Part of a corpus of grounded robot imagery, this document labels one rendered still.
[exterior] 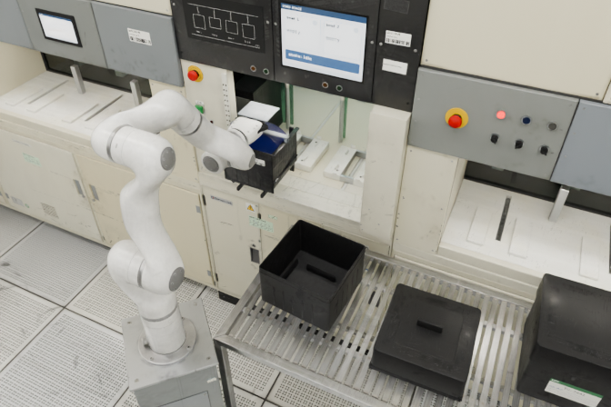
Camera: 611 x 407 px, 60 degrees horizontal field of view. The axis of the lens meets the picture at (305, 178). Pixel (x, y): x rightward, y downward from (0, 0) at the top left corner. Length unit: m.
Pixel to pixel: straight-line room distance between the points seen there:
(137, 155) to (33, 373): 1.80
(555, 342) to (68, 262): 2.58
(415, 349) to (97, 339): 1.73
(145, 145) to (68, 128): 1.53
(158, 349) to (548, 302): 1.21
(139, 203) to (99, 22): 0.99
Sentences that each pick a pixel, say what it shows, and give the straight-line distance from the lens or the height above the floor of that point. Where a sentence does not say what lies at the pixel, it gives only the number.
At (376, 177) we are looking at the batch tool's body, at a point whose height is 1.15.
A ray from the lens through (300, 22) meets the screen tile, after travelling 1.71.
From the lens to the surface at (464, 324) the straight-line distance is 1.83.
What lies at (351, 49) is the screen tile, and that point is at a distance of 1.67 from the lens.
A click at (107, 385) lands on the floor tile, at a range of 2.78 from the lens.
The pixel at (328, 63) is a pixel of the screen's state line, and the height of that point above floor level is 1.51.
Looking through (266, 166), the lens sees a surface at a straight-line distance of 1.91.
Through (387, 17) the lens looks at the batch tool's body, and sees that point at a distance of 1.60.
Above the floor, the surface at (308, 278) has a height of 0.77.
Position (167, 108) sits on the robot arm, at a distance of 1.42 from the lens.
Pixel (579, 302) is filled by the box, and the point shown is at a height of 1.01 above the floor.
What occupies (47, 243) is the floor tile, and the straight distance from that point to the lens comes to 3.53.
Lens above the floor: 2.29
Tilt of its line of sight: 39 degrees down
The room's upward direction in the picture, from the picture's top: straight up
